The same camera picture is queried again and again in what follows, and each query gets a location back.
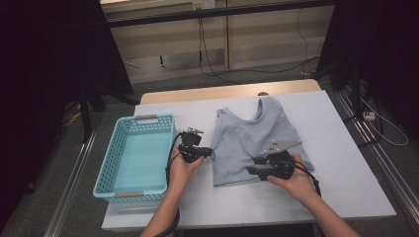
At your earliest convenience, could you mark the white looped cable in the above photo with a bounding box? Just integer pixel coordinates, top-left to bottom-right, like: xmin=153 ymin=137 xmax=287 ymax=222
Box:
xmin=359 ymin=97 xmax=409 ymax=147

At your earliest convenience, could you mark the left hand-held gripper black cable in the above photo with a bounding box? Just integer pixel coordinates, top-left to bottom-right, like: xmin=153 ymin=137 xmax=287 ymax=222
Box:
xmin=154 ymin=131 xmax=186 ymax=237

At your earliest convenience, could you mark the wide black curtain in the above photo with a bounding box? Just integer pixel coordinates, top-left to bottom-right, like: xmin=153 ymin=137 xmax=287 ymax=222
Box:
xmin=0 ymin=0 xmax=134 ymax=228

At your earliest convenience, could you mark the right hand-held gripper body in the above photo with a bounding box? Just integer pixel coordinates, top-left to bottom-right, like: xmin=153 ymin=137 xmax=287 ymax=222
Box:
xmin=262 ymin=139 xmax=303 ymax=182

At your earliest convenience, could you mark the white table cover sheet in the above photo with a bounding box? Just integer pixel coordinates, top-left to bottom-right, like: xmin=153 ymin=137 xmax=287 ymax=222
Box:
xmin=101 ymin=90 xmax=397 ymax=231

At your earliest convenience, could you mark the thin black wall cable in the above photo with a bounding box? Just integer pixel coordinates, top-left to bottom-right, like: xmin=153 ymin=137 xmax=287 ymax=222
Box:
xmin=295 ymin=8 xmax=312 ymax=75

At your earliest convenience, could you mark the hand-held gripper black cable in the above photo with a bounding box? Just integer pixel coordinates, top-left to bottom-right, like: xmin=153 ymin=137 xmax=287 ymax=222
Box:
xmin=154 ymin=131 xmax=186 ymax=237
xmin=293 ymin=161 xmax=322 ymax=198

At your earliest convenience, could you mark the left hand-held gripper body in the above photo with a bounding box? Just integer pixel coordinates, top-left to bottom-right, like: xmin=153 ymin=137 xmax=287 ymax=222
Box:
xmin=177 ymin=127 xmax=206 ymax=164

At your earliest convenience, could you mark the right hand-held gripper black cable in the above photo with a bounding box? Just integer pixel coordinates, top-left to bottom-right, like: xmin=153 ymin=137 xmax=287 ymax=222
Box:
xmin=293 ymin=161 xmax=322 ymax=198

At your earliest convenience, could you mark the thick black wall cable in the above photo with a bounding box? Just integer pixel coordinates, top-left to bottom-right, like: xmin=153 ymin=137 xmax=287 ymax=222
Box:
xmin=197 ymin=18 xmax=320 ymax=85

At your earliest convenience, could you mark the black horizontal bar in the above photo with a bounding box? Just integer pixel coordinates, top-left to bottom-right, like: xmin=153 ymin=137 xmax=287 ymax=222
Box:
xmin=107 ymin=0 xmax=335 ymax=29

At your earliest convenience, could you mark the grey-blue t-shirt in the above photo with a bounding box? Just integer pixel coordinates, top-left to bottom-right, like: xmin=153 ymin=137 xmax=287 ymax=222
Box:
xmin=210 ymin=96 xmax=315 ymax=188

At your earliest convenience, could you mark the light blue plastic basket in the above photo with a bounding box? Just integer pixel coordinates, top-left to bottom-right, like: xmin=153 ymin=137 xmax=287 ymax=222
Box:
xmin=92 ymin=113 xmax=178 ymax=203

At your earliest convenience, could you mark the white wall socket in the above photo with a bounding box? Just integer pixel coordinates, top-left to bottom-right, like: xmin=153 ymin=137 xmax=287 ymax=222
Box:
xmin=192 ymin=0 xmax=216 ymax=10

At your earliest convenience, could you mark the black tripod stand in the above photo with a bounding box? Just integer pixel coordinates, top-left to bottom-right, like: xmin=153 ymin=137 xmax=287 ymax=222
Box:
xmin=78 ymin=85 xmax=141 ymax=144

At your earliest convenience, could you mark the person's left hand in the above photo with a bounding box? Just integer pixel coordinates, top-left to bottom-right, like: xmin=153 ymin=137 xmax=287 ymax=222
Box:
xmin=167 ymin=146 xmax=206 ymax=193

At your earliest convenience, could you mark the light wooden table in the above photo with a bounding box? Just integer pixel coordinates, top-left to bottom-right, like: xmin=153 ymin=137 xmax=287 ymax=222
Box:
xmin=139 ymin=78 xmax=322 ymax=106

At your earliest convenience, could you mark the yellow cable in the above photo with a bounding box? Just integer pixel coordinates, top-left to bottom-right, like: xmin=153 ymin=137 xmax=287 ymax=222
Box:
xmin=62 ymin=110 xmax=82 ymax=124

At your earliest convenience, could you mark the aluminium floor rail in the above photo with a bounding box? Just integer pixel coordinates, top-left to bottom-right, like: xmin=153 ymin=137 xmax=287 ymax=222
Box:
xmin=330 ymin=88 xmax=419 ymax=225
xmin=43 ymin=131 xmax=98 ymax=237

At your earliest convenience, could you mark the person's right hand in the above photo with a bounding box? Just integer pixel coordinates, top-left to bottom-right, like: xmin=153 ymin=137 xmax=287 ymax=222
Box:
xmin=266 ymin=152 xmax=320 ymax=207

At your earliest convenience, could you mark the narrow black curtain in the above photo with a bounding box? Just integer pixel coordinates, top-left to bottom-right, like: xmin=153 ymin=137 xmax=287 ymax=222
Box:
xmin=315 ymin=0 xmax=419 ymax=139

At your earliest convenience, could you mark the black metal stand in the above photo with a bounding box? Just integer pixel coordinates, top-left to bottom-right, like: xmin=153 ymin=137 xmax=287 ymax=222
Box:
xmin=312 ymin=55 xmax=379 ymax=147

